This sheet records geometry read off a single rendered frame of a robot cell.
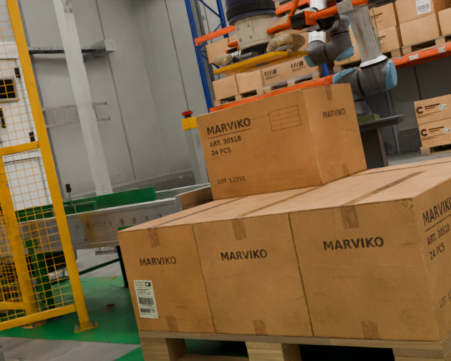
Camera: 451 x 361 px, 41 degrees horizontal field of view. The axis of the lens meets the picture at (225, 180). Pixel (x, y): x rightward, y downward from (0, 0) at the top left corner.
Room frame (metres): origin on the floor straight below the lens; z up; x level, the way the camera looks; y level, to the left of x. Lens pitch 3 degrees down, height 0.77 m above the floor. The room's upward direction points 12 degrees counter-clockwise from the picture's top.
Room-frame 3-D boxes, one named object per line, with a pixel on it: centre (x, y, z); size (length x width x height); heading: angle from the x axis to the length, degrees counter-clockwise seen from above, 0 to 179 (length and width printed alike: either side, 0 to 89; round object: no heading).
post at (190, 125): (3.77, 0.14, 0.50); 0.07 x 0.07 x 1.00; 51
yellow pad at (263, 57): (2.74, -0.21, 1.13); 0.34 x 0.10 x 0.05; 52
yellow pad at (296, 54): (2.89, -0.33, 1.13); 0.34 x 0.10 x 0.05; 52
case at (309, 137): (2.80, -0.28, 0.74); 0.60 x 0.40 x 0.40; 49
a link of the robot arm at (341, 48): (2.90, -0.66, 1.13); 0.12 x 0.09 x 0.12; 60
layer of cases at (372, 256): (2.37, -0.32, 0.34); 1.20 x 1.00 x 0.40; 51
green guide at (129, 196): (4.19, 1.03, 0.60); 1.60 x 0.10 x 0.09; 51
